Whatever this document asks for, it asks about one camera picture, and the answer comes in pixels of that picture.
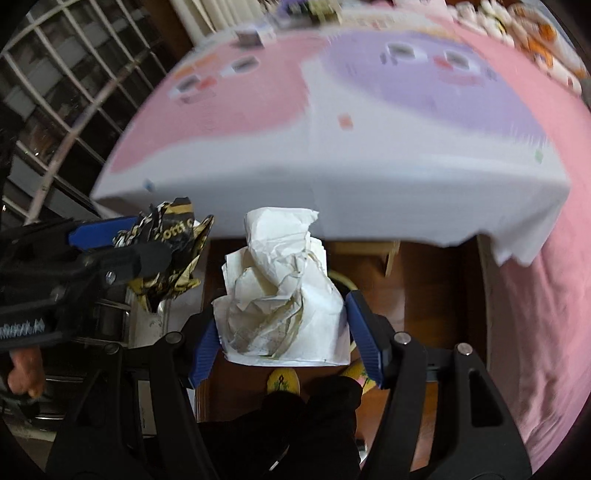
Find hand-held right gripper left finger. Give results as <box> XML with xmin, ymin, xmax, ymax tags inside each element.
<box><xmin>46</xmin><ymin>310</ymin><xmax>221</xmax><ymax>480</ymax></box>

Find person's left hand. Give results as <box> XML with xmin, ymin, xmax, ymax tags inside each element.
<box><xmin>6</xmin><ymin>347</ymin><xmax>46</xmax><ymax>397</ymax></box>

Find yellow round basin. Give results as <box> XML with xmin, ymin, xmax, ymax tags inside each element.
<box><xmin>329</xmin><ymin>271</ymin><xmax>357</xmax><ymax>297</ymax></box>

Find cream curtain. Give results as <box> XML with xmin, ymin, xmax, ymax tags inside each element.
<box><xmin>171</xmin><ymin>0</ymin><xmax>278</xmax><ymax>37</ymax></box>

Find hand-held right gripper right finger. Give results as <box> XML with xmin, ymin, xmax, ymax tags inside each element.
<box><xmin>345</xmin><ymin>290</ymin><xmax>534</xmax><ymax>480</ymax></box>

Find white paper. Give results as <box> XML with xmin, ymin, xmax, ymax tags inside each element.
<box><xmin>211</xmin><ymin>207</ymin><xmax>352</xmax><ymax>367</ymax></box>

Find black and gold wrapper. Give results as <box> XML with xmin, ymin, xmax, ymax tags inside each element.
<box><xmin>113</xmin><ymin>198</ymin><xmax>215</xmax><ymax>310</ymax></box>

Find orange patterned plush pillow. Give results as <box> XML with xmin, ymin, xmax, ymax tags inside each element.
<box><xmin>508</xmin><ymin>4</ymin><xmax>588</xmax><ymax>94</ymax></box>

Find pink bedsheet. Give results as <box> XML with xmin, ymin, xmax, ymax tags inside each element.
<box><xmin>462</xmin><ymin>14</ymin><xmax>591</xmax><ymax>467</ymax></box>

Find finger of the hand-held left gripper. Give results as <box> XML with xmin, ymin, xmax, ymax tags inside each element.
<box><xmin>14</xmin><ymin>215</ymin><xmax>147</xmax><ymax>260</ymax></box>
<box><xmin>64</xmin><ymin>241</ymin><xmax>172</xmax><ymax>297</ymax></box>

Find white and purple box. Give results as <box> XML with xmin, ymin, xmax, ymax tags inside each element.
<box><xmin>235</xmin><ymin>27</ymin><xmax>274</xmax><ymax>48</ymax></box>

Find purple plastic bag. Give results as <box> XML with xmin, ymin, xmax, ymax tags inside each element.
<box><xmin>277</xmin><ymin>0</ymin><xmax>311</xmax><ymax>17</ymax></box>

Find cartoon printed tablecloth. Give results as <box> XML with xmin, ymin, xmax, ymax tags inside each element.
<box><xmin>90</xmin><ymin>14</ymin><xmax>573</xmax><ymax>268</ymax></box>

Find white plush toy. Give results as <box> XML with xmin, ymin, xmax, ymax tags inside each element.
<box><xmin>457</xmin><ymin>0</ymin><xmax>514</xmax><ymax>43</ymax></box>

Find yellow slipper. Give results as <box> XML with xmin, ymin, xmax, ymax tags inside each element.
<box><xmin>267</xmin><ymin>368</ymin><xmax>301</xmax><ymax>397</ymax></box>
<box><xmin>342</xmin><ymin>360</ymin><xmax>371</xmax><ymax>396</ymax></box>

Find wooden table frame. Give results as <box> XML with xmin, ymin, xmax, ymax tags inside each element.
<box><xmin>330</xmin><ymin>240</ymin><xmax>400</xmax><ymax>278</ymax></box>

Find metal window grille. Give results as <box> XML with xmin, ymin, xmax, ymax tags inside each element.
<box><xmin>0</xmin><ymin>0</ymin><xmax>185</xmax><ymax>222</ymax></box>

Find person's black pants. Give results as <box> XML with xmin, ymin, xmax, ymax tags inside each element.
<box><xmin>198</xmin><ymin>376</ymin><xmax>365</xmax><ymax>480</ymax></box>

